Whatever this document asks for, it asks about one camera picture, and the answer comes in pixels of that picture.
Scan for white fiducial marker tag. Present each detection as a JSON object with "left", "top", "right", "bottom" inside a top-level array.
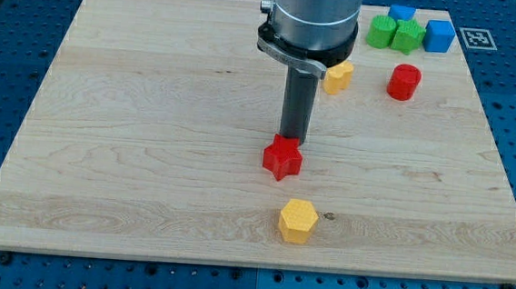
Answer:
[{"left": 460, "top": 27, "right": 497, "bottom": 51}]

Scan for yellow hexagon block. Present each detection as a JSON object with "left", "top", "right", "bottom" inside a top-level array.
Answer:
[{"left": 278, "top": 199, "right": 319, "bottom": 244}]

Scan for green circle block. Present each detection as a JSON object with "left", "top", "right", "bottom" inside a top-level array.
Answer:
[{"left": 365, "top": 15, "right": 397, "bottom": 48}]

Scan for red star block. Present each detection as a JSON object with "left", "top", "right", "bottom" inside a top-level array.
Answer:
[{"left": 262, "top": 134, "right": 303, "bottom": 182}]

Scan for blue cube block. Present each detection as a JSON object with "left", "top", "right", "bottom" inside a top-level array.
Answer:
[{"left": 422, "top": 19, "right": 456, "bottom": 54}]

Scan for red circle block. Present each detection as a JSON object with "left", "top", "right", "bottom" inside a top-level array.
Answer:
[{"left": 386, "top": 64, "right": 422, "bottom": 101}]

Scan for blue block at back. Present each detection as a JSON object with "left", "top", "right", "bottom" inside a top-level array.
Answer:
[{"left": 387, "top": 4, "right": 417, "bottom": 21}]

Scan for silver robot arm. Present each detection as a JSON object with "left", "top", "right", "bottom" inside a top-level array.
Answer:
[{"left": 257, "top": 0, "right": 362, "bottom": 80}]

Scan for green star block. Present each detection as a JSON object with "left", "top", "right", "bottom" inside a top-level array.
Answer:
[{"left": 391, "top": 19, "right": 426, "bottom": 55}]

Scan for wooden board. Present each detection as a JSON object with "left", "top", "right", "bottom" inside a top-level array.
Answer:
[{"left": 0, "top": 0, "right": 516, "bottom": 284}]

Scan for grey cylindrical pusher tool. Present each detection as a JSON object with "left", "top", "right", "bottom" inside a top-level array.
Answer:
[{"left": 279, "top": 66, "right": 318, "bottom": 145}]

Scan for yellow heart block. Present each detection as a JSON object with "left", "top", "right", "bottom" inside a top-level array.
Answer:
[{"left": 322, "top": 60, "right": 354, "bottom": 95}]

